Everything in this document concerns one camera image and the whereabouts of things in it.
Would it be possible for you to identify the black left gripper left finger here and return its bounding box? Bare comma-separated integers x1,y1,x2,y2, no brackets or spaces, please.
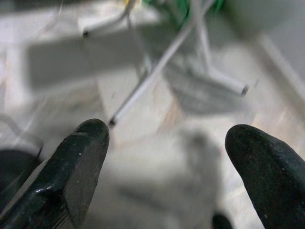
0,118,110,229

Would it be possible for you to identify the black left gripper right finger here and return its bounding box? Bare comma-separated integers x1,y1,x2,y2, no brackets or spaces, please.
224,124,305,229

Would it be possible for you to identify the green object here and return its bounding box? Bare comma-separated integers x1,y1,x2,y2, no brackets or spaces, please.
145,0,226,31

